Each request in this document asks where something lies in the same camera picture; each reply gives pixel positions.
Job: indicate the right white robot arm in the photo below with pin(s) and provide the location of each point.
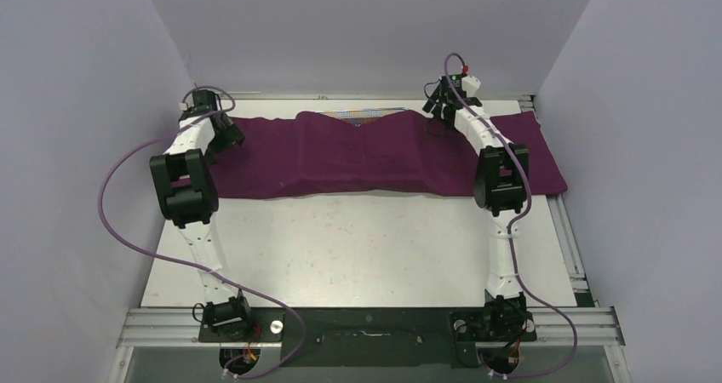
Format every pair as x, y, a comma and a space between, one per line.
499, 190

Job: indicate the purple cloth wrap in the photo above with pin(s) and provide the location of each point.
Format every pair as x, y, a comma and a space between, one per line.
315, 153

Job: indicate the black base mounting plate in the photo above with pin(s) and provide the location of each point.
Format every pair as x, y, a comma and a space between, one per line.
379, 337

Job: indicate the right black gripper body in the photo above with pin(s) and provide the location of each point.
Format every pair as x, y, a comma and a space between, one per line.
434, 106

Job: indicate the aluminium frame rail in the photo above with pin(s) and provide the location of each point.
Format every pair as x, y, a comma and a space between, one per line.
174, 327

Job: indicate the wire mesh instrument tray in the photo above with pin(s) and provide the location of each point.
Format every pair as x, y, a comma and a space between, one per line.
358, 117

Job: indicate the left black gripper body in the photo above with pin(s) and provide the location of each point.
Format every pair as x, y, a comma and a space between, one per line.
224, 139

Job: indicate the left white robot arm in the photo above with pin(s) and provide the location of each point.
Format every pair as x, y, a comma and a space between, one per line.
188, 198

